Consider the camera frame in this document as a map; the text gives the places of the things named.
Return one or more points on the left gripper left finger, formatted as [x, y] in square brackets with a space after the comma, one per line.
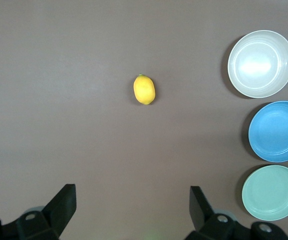
[59, 212]

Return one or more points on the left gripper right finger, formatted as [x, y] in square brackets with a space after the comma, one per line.
[203, 215]

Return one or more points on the yellow lemon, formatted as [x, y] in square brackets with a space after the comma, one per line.
[144, 90]

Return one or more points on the light green round plate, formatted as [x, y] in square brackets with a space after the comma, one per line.
[272, 192]

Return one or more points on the blue round plate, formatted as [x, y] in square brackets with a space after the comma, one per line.
[276, 131]

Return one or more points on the beige round plate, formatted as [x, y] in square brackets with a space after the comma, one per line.
[261, 65]

